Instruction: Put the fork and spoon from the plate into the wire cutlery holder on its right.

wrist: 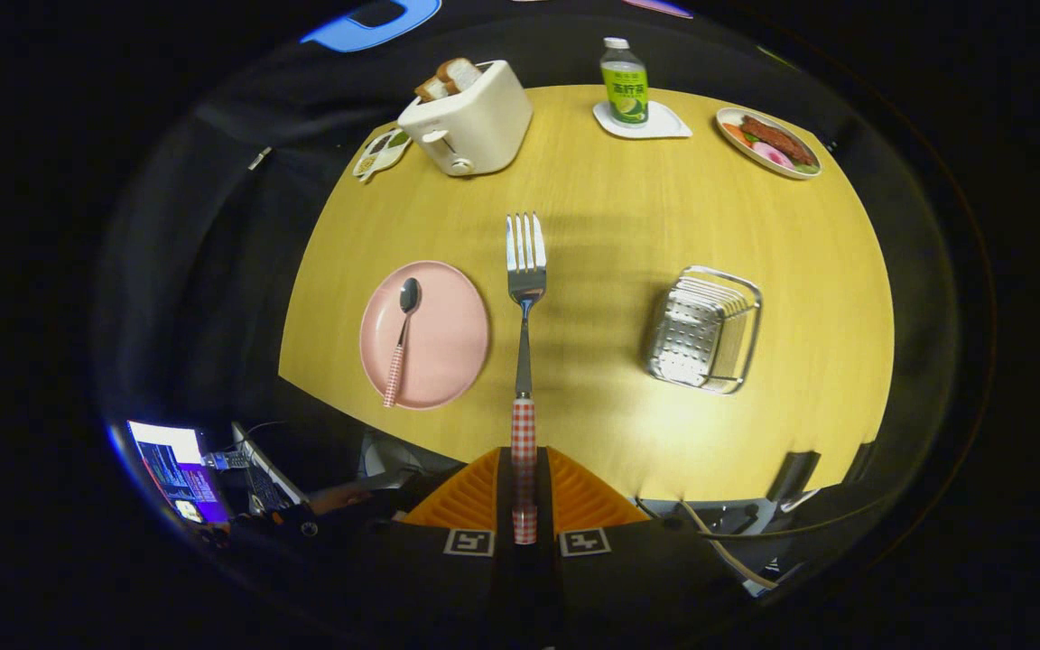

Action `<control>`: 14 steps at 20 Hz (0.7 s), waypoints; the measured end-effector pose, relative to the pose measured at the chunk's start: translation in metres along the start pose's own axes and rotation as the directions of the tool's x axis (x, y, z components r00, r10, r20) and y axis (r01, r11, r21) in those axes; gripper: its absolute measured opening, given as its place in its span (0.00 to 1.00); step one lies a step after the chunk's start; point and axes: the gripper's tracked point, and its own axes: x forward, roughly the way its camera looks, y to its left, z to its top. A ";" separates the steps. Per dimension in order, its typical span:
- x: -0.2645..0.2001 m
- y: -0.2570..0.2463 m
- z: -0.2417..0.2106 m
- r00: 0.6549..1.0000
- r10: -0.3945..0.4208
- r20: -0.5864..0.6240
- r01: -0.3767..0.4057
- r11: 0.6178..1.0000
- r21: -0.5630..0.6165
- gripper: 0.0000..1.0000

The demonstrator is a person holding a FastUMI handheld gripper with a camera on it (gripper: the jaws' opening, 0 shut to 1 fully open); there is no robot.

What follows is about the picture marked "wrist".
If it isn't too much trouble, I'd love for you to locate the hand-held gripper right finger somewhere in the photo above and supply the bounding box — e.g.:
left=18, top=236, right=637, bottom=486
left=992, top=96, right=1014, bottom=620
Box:
left=527, top=447, right=756, bottom=630

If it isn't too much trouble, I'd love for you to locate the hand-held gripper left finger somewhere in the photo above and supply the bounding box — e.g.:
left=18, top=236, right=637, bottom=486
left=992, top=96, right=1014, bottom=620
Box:
left=285, top=447, right=523, bottom=626

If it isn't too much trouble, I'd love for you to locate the spoon with checkered handle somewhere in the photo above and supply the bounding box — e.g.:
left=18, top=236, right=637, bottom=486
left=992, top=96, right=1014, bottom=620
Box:
left=383, top=277, right=423, bottom=409

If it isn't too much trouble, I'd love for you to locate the fork with checkered handle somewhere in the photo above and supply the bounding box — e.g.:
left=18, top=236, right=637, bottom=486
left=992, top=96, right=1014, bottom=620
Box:
left=506, top=212, right=548, bottom=545

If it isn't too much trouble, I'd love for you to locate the pink round plate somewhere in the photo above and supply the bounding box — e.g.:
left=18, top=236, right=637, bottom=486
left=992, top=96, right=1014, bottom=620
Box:
left=359, top=261, right=491, bottom=411

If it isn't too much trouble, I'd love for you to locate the open laptop lit screen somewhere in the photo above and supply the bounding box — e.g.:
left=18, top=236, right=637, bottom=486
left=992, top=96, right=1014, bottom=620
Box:
left=127, top=420, right=311, bottom=526

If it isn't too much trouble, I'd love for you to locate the divided white condiment dish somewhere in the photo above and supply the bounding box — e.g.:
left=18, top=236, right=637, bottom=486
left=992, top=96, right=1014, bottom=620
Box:
left=352, top=127, right=413, bottom=183

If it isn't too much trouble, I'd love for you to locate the cream white toaster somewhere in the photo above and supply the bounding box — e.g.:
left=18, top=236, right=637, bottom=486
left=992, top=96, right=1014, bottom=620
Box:
left=397, top=60, right=534, bottom=177

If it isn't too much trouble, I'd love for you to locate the round plate with food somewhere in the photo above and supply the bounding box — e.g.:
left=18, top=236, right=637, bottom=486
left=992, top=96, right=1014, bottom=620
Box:
left=716, top=107, right=823, bottom=181

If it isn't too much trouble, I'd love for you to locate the white square coaster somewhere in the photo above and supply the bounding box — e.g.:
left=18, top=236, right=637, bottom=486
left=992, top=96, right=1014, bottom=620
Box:
left=592, top=99, right=693, bottom=141

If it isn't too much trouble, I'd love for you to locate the green label drink bottle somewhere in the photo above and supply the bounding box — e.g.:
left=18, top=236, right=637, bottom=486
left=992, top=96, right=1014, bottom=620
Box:
left=599, top=37, right=650, bottom=128

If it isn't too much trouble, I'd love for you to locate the brown meat piece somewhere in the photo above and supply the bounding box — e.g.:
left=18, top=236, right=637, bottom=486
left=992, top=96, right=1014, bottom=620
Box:
left=739, top=114, right=817, bottom=165

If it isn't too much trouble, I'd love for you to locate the white cable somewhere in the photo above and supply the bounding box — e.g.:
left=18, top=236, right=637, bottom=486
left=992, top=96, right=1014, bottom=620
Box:
left=678, top=501, right=778, bottom=592

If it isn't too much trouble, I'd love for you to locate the steel wire cutlery basket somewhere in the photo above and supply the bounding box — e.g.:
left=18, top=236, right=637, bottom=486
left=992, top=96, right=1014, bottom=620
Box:
left=645, top=265, right=764, bottom=395

